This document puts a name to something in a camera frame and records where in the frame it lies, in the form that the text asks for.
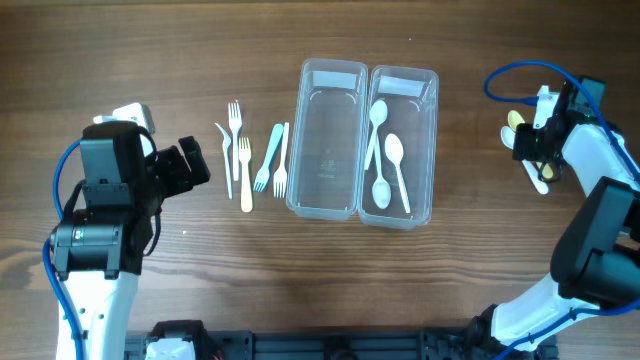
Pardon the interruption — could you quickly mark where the yellow fork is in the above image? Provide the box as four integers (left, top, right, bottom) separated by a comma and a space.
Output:
239, 137, 253, 213

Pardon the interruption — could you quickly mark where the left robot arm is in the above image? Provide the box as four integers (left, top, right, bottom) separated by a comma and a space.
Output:
43, 121, 210, 359

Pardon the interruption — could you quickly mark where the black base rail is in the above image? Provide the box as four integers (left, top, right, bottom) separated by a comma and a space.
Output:
124, 319, 556, 360

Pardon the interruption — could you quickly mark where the bent white fork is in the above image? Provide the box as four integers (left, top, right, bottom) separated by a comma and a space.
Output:
215, 123, 233, 200

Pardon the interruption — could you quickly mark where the clear plastic container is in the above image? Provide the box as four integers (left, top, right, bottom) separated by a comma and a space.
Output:
286, 58, 368, 221
358, 65, 439, 230

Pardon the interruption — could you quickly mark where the right clear plastic container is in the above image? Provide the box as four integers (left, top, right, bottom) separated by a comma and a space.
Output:
358, 65, 439, 230

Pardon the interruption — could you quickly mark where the light blue fork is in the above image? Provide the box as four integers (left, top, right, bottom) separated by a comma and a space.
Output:
253, 123, 284, 192

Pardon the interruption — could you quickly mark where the white spoon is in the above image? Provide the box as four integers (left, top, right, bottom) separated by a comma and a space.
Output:
500, 126, 549, 195
384, 133, 411, 214
364, 99, 388, 170
372, 141, 391, 209

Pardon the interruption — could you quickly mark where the cream white fork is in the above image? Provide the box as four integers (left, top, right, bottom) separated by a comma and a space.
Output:
274, 122, 290, 198

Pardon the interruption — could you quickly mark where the tall white fork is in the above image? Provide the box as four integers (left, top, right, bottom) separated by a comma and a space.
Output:
228, 100, 243, 181

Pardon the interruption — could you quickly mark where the left blue cable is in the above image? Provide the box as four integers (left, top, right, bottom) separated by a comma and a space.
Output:
41, 137, 86, 360

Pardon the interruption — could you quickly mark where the yellow-green spoon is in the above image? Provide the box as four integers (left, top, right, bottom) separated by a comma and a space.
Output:
507, 110, 554, 180

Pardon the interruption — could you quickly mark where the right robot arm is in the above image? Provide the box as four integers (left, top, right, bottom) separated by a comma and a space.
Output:
463, 75, 639, 359

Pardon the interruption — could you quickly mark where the left clear plastic container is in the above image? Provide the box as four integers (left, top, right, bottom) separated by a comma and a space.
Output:
286, 58, 368, 221

